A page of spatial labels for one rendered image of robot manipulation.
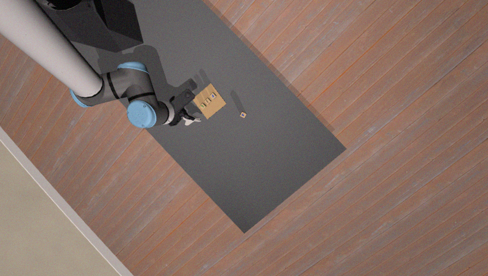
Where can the tan flat mat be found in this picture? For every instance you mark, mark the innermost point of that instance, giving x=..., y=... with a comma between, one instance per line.
x=214, y=106

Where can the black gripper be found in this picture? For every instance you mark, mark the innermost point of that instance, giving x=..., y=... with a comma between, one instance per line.
x=189, y=118

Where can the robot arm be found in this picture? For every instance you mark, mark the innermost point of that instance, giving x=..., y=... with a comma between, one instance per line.
x=29, y=27

